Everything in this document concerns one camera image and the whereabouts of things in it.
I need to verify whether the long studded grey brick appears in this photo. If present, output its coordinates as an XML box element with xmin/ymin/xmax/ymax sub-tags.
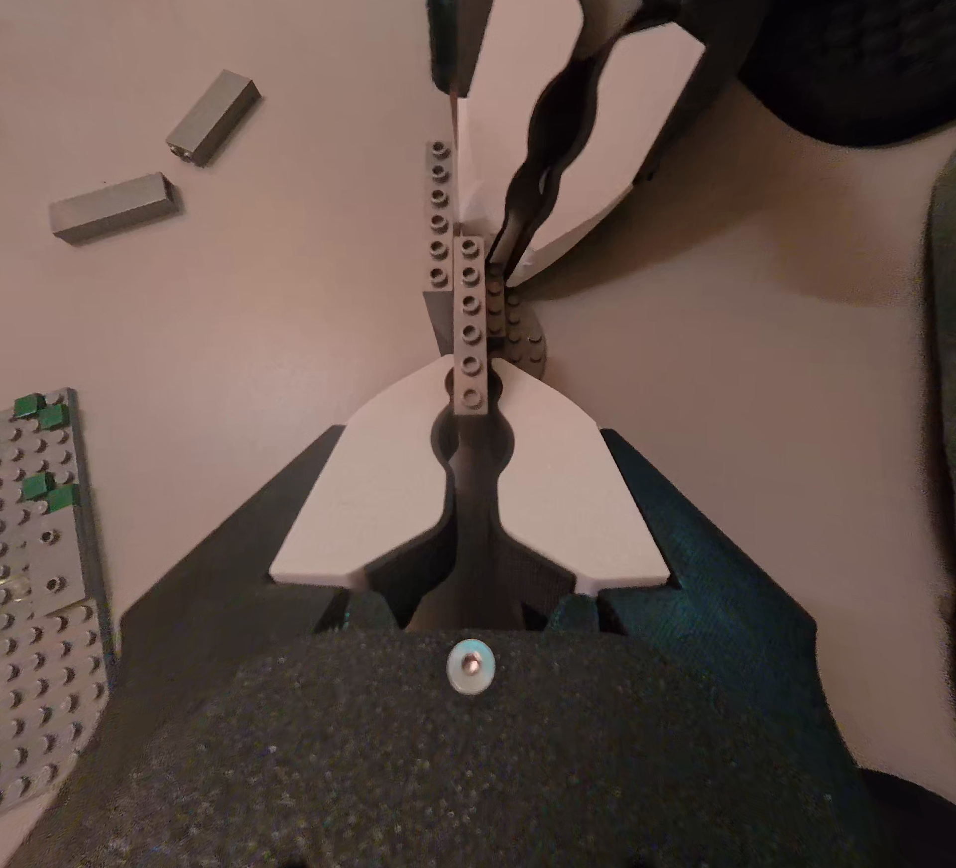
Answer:
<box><xmin>450</xmin><ymin>235</ymin><xmax>500</xmax><ymax>415</ymax></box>

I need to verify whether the grey brick assembly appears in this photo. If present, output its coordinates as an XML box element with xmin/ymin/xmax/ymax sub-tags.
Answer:
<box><xmin>420</xmin><ymin>138</ymin><xmax>555</xmax><ymax>380</ymax></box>

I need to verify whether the grey baseplate with green bricks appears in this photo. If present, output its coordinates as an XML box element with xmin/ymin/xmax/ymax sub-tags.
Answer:
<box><xmin>0</xmin><ymin>386</ymin><xmax>117</xmax><ymax>809</ymax></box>

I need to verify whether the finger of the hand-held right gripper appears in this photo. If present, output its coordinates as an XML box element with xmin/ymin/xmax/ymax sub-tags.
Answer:
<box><xmin>506</xmin><ymin>23</ymin><xmax>707</xmax><ymax>284</ymax></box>
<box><xmin>457</xmin><ymin>0</ymin><xmax>585</xmax><ymax>260</ymax></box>

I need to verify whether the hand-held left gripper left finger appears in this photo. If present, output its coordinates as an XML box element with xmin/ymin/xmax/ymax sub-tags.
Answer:
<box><xmin>267</xmin><ymin>355</ymin><xmax>458</xmax><ymax>629</ymax></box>

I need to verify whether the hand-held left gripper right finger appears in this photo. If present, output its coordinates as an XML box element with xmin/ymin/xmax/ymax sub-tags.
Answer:
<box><xmin>493</xmin><ymin>359</ymin><xmax>672</xmax><ymax>594</ymax></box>

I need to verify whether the plain grey brick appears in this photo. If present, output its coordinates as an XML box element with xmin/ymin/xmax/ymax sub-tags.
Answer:
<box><xmin>48</xmin><ymin>171</ymin><xmax>182</xmax><ymax>247</ymax></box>
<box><xmin>164</xmin><ymin>68</ymin><xmax>262</xmax><ymax>169</ymax></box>

